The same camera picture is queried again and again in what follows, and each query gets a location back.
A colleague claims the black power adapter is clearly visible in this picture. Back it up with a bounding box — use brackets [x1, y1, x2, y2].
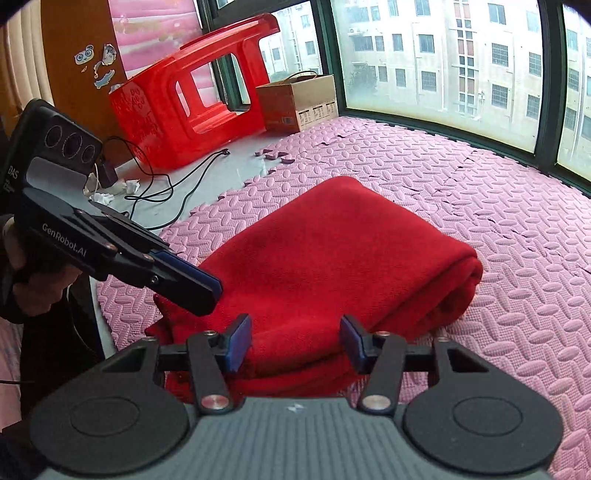
[99, 158, 119, 188]

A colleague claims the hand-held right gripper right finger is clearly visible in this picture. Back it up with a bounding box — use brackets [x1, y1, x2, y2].
[340, 315, 491, 415]

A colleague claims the person's dark clothing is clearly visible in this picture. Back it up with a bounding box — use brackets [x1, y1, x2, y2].
[0, 272, 108, 462]

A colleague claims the pink curtain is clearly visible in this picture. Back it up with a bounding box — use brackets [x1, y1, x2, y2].
[108, 0, 212, 80]

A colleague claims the pink foam floor mat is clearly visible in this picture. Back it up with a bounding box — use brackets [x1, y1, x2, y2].
[95, 115, 591, 480]

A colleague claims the wooden cabinet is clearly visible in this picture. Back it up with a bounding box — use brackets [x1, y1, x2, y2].
[41, 0, 131, 112]

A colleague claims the red plastic stool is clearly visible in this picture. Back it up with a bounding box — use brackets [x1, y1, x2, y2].
[108, 13, 281, 174]

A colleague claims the person's left hand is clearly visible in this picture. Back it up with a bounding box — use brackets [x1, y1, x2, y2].
[0, 220, 81, 319]

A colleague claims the red towel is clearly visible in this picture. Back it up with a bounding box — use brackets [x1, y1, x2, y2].
[144, 175, 484, 405]

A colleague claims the black cable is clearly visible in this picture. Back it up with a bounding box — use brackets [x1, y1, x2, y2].
[99, 136, 176, 204]
[130, 148, 232, 232]

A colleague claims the dark green window frame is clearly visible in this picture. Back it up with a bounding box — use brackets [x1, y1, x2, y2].
[198, 0, 591, 195]

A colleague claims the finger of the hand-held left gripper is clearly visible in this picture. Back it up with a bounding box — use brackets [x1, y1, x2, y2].
[90, 199, 223, 292]
[76, 210, 220, 318]

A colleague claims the beige apartment building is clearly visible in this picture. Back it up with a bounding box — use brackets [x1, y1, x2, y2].
[259, 0, 591, 158]

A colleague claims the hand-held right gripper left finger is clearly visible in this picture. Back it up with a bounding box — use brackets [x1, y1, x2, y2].
[99, 314, 253, 415]

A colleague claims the brown cardboard box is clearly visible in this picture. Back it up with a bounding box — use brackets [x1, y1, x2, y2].
[255, 71, 338, 134]

